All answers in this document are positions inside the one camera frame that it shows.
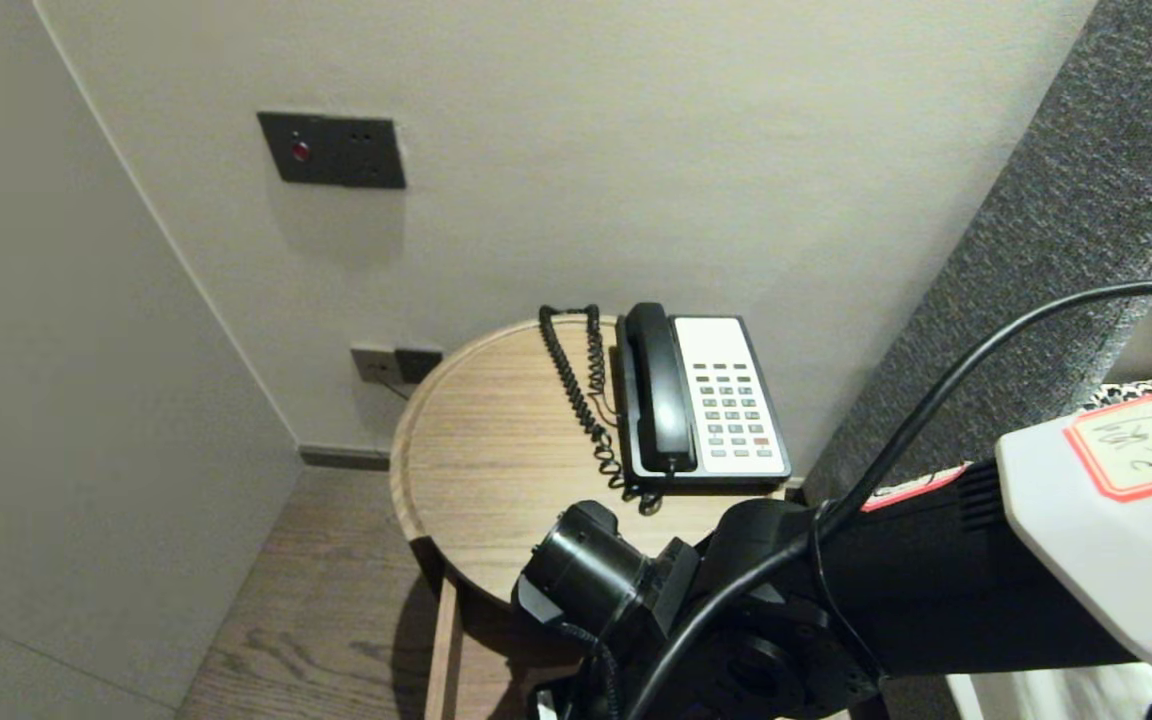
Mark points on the curved wooden nightstand drawer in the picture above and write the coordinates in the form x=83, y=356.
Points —
x=446, y=660

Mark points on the black telephone handset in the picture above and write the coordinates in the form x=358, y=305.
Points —
x=658, y=390

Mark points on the round wooden nightstand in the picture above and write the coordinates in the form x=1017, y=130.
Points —
x=496, y=450

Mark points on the black and white desk telephone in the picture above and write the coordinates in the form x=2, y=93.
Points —
x=728, y=400

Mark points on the dark skirting board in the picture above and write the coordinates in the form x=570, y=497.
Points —
x=341, y=459

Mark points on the grey fabric headboard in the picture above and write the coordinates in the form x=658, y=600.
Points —
x=1056, y=200

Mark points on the black white houndstooth pillow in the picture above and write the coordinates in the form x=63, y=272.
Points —
x=1126, y=390

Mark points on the red bordered paper label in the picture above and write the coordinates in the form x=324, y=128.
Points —
x=1141, y=445

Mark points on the beige bed duvet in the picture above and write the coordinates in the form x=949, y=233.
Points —
x=1056, y=695

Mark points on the black wall socket plate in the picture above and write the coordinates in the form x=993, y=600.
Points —
x=421, y=364

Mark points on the beige wall socket plate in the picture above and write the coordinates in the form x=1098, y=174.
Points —
x=374, y=364

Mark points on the dark wall switch panel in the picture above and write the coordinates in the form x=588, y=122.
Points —
x=331, y=150

